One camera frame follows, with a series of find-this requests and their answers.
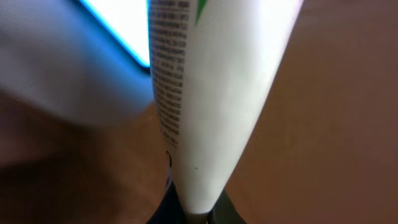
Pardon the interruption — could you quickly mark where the white cream tube gold cap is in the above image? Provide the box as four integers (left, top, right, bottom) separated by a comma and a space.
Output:
148, 0, 303, 222

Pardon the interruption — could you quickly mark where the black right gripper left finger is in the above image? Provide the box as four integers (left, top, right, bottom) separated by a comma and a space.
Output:
146, 182, 186, 224

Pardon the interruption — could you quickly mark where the white barcode scanner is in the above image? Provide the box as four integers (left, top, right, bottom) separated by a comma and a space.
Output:
1, 0, 154, 126

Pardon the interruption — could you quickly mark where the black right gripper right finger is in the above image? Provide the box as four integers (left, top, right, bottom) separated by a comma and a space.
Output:
207, 190, 246, 224

